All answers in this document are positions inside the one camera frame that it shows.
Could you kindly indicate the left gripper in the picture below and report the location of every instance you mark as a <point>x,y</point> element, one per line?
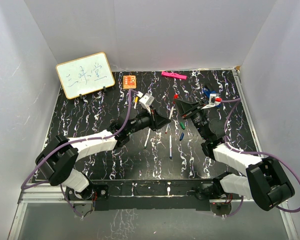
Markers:
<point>157,121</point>

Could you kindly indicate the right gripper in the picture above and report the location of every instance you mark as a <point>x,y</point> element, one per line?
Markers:
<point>193,108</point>

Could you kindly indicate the red pen cap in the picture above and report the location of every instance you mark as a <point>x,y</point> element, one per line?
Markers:
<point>175,96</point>

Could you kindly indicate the green pen cap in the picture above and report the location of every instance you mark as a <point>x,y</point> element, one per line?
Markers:
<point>182,125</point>

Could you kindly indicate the white pen blue end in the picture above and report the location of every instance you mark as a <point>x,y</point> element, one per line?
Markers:
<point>170,147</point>

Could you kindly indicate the white pen green end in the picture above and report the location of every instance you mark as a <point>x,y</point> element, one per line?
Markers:
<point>147,138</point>

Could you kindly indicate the white pen yellow end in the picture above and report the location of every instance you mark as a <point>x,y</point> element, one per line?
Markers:
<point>135,102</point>

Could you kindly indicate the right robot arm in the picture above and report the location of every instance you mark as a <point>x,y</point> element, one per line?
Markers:
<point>262,179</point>

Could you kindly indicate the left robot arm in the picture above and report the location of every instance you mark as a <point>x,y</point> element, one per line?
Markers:
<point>59,167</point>

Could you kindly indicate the blue pen cap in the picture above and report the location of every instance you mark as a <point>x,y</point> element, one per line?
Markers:
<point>181,136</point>

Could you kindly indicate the blue stapler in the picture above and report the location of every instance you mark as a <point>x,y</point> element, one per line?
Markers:
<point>208,90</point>

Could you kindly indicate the pink plastic clip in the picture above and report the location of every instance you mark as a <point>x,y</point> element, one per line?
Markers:
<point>173,75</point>

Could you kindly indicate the orange card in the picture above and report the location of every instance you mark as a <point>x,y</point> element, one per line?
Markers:
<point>129,82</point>

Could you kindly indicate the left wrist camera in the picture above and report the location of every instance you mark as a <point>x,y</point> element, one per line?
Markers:
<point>146,101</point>

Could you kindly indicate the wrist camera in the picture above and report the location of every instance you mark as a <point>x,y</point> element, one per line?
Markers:
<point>214,100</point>
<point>146,101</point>

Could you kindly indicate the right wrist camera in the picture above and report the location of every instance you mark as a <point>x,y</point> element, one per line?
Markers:
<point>214,100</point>

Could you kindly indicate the aluminium rail frame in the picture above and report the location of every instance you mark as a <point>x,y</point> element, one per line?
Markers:
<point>153,142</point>

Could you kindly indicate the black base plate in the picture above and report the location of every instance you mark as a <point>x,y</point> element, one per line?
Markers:
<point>153,194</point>

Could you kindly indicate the small whiteboard wooden frame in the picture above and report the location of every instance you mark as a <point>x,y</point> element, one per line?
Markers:
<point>85,75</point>

